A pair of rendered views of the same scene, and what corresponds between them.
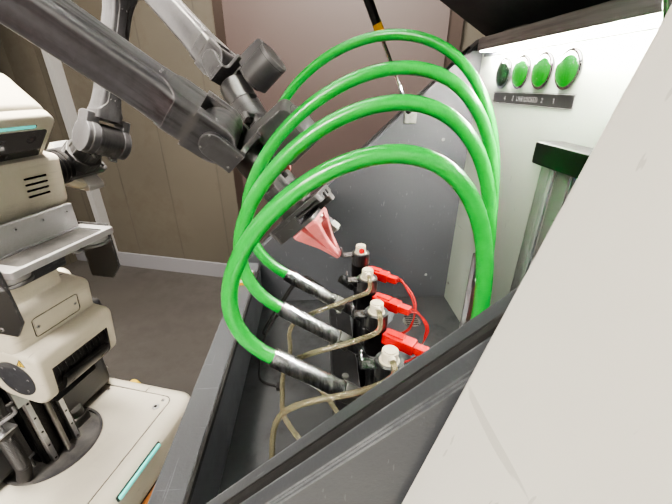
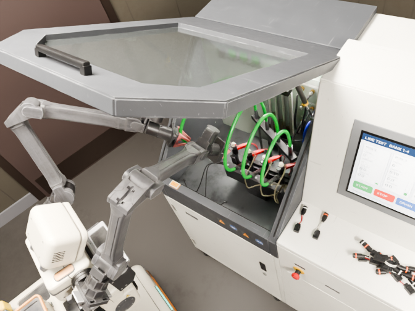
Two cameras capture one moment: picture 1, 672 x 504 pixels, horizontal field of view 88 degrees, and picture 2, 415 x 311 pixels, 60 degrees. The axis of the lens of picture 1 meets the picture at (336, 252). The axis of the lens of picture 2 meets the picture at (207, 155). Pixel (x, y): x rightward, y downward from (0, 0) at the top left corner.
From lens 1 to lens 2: 1.25 m
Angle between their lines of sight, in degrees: 37
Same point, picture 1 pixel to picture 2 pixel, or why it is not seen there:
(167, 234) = not seen: outside the picture
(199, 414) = (238, 218)
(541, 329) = (315, 150)
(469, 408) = (310, 162)
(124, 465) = (158, 303)
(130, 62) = (188, 157)
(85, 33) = (183, 161)
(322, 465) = (296, 186)
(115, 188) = not seen: outside the picture
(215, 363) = (220, 209)
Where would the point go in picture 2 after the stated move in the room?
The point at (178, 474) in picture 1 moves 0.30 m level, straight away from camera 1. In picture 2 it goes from (254, 226) to (187, 230)
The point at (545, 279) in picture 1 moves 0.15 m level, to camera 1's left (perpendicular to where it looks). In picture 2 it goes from (314, 145) to (292, 174)
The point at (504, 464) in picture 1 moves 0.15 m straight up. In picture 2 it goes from (319, 164) to (320, 139)
